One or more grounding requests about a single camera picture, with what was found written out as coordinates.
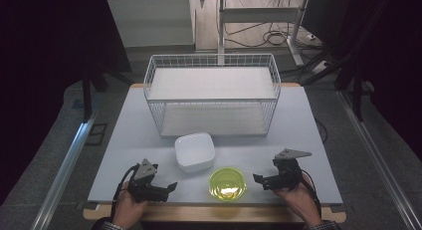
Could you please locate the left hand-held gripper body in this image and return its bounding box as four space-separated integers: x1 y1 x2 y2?
126 158 170 203

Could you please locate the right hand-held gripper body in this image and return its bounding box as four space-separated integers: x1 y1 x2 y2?
263 147 314 192

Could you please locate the yellow-green translucent bowl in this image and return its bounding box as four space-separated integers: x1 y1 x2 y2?
208 166 248 202

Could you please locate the white square bowl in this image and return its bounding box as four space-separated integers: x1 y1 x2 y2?
174 131 217 173

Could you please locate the person's left hand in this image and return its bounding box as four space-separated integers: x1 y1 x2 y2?
111 189 149 230

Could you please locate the person's right hand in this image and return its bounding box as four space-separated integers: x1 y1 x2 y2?
274 172 322 227

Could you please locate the person's left sleeve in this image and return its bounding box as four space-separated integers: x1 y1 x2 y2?
92 218 127 230

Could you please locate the person's sleeve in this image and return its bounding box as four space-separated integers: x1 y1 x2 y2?
302 219 342 230
92 218 127 230

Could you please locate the person's right sleeve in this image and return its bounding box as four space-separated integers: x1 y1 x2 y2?
302 219 342 230

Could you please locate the black metal stand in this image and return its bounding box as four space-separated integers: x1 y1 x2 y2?
333 72 376 122
80 66 134 122

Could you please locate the white power strip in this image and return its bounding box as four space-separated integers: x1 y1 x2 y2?
311 60 330 75

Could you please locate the dark curtain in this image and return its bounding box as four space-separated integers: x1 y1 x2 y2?
0 0 133 206
342 0 422 161

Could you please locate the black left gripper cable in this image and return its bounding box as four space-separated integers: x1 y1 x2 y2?
109 163 141 222

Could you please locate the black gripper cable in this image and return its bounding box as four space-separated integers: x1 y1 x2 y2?
300 169 322 219
109 163 141 222

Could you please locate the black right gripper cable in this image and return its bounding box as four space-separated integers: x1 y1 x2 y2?
300 169 322 219

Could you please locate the thin black floor cable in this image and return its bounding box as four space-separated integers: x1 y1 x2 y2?
314 117 329 144

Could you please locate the silver metal floor rail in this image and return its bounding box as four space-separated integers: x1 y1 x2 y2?
30 111 100 230
335 90 422 230

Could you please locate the tangle of black floor cables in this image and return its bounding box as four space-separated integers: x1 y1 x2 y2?
224 21 302 49

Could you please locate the white metal desk frame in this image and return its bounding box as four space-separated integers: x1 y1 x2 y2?
216 0 311 68

